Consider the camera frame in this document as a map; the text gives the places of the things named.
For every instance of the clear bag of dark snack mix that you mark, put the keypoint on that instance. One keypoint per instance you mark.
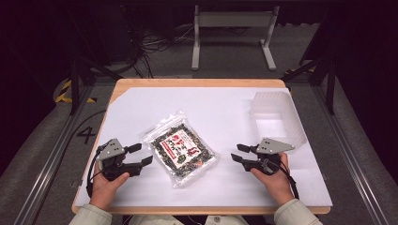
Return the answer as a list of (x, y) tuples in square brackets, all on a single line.
[(182, 150)]

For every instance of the person's torso clothing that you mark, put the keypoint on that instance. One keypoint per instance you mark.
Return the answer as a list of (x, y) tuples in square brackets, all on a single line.
[(219, 220)]

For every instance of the person's left hand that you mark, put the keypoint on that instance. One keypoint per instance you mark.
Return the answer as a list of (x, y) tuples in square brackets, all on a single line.
[(104, 190)]

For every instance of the person's right hand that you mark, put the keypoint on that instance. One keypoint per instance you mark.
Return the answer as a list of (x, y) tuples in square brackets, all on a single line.
[(277, 186)]

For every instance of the white metal stand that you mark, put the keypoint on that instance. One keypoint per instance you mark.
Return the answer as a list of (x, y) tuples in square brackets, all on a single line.
[(234, 19)]

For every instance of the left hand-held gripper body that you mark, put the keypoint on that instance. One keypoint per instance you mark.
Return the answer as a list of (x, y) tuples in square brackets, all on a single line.
[(109, 150)]

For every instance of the wooden table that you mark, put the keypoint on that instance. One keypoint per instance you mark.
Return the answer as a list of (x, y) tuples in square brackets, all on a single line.
[(187, 82)]

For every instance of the aluminium floor rail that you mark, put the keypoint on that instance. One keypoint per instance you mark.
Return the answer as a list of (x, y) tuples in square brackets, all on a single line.
[(350, 156), (53, 156)]

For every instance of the black metal stand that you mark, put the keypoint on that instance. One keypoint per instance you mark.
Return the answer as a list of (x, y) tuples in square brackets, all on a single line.
[(330, 87), (74, 84)]

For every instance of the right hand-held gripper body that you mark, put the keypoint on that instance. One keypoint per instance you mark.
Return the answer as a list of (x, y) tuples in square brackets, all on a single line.
[(271, 146)]

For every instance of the white paper sheet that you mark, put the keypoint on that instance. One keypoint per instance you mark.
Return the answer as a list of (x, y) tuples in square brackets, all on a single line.
[(206, 103)]

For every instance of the yellow black hazard tape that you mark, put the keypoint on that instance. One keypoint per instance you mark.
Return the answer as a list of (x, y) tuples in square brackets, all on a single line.
[(64, 90)]

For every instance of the translucent plastic container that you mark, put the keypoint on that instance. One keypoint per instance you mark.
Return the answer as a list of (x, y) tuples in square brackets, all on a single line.
[(272, 122)]

